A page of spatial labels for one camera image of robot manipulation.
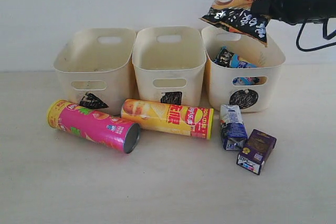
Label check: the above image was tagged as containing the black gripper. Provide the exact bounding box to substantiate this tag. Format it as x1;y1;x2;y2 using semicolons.
250;0;306;24

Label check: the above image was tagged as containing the orange noodle packet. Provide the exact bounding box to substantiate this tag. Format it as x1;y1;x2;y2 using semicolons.
200;0;270;46

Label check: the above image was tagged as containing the blue noodle packet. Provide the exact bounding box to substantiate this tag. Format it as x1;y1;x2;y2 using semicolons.
212;46;267;86

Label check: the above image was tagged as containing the blue white milk carton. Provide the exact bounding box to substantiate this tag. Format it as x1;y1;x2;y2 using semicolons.
219;104;248;151

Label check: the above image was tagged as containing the purple drink carton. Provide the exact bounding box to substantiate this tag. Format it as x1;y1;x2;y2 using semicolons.
236;129;277;175

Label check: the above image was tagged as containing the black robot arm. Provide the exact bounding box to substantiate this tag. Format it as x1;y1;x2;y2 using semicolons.
250;0;335;25

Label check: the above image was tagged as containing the right cream plastic bin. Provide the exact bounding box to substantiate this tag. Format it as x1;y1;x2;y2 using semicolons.
201;26;286;112

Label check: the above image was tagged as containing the cream plastic bin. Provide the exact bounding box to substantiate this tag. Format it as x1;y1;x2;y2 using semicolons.
132;26;207;106
54;28;136;115
201;26;286;112

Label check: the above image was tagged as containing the middle cream plastic bin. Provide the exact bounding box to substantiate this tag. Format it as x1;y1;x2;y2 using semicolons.
132;26;207;106

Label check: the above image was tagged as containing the yellow chips can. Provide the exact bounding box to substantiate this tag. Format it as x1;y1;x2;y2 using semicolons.
121;99;214;140

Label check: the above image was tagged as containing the left cream plastic bin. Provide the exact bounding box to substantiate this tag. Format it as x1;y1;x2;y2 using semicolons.
54;28;136;115

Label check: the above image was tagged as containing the pink chips can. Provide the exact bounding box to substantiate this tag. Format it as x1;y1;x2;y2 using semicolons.
47;100;141;154

